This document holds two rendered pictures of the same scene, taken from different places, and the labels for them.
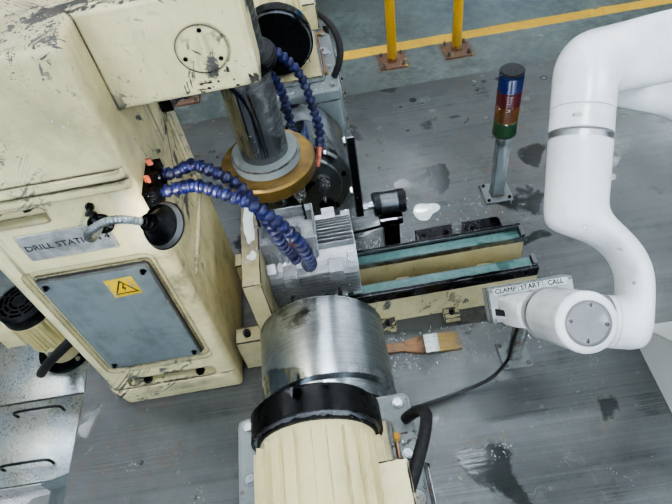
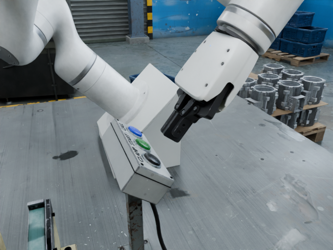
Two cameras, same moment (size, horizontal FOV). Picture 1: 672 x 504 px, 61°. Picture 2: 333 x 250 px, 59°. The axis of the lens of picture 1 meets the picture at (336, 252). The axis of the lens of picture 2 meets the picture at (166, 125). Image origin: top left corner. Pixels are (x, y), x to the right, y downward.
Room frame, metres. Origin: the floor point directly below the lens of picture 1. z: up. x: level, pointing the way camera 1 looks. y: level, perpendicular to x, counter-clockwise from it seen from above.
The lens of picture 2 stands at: (0.72, 0.05, 1.32)
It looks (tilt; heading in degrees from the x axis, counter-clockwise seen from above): 27 degrees down; 247
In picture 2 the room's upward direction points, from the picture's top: straight up
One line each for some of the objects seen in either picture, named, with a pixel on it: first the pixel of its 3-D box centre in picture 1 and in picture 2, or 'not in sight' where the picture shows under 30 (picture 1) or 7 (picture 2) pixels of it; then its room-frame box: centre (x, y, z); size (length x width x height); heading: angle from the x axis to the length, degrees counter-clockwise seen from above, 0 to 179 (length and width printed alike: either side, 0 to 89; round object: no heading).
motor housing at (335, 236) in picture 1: (313, 258); not in sight; (0.85, 0.05, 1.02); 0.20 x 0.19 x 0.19; 88
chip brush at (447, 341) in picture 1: (419, 344); not in sight; (0.69, -0.16, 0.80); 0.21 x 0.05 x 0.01; 86
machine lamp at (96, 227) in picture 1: (129, 222); not in sight; (0.62, 0.29, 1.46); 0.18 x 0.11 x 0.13; 88
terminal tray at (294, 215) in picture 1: (289, 234); not in sight; (0.85, 0.09, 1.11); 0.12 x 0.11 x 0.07; 88
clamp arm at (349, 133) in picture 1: (355, 175); not in sight; (0.98, -0.08, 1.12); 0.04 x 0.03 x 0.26; 88
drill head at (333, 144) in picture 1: (300, 156); not in sight; (1.18, 0.05, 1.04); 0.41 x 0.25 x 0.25; 178
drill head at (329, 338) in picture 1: (329, 393); not in sight; (0.49, 0.06, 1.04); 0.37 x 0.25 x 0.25; 178
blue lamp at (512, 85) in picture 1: (511, 80); not in sight; (1.13, -0.49, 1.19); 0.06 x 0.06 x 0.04
